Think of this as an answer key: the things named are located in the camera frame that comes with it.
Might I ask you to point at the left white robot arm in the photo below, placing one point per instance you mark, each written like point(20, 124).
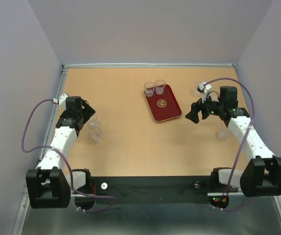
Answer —
point(52, 182)

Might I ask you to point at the clear faceted glass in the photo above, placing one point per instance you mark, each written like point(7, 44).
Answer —
point(149, 89)

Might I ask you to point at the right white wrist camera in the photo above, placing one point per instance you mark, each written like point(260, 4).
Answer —
point(204, 89)

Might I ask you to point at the aluminium table edge rail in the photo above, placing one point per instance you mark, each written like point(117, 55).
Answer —
point(148, 65)

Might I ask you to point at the red lacquer tray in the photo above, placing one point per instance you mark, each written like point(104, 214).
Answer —
point(165, 106)

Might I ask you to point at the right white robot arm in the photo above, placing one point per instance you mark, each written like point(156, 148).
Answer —
point(262, 175)

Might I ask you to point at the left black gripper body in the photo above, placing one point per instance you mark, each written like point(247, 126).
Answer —
point(87, 112)

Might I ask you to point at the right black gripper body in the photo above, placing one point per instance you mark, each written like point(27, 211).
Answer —
point(215, 106)

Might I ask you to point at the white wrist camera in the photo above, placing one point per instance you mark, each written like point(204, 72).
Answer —
point(204, 89)
point(62, 99)

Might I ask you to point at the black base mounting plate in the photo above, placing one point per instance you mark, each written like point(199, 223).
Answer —
point(158, 189)

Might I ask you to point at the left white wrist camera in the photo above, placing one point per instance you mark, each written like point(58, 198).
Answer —
point(62, 99)

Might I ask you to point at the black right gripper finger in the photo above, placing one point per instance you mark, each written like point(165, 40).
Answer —
point(205, 112)
point(193, 115)

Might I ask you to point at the clear glass near left arm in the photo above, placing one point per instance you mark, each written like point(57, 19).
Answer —
point(95, 134)

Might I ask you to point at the left aluminium side rail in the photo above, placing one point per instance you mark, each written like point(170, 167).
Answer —
point(25, 201)

